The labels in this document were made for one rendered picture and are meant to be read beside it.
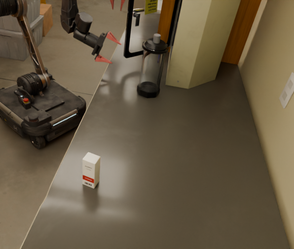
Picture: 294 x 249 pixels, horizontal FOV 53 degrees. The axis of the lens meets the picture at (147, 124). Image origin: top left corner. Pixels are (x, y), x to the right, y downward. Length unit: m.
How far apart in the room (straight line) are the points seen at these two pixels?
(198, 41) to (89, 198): 0.79
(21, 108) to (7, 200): 0.69
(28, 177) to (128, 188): 1.37
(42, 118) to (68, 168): 1.28
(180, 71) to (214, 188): 0.61
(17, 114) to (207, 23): 1.56
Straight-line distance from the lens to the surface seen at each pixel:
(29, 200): 2.09
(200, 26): 1.29
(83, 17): 1.35
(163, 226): 0.85
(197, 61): 1.36
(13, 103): 2.47
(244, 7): 1.68
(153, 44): 1.20
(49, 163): 2.28
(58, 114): 2.31
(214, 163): 1.06
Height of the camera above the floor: 1.65
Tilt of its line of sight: 39 degrees down
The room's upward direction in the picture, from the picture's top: 10 degrees clockwise
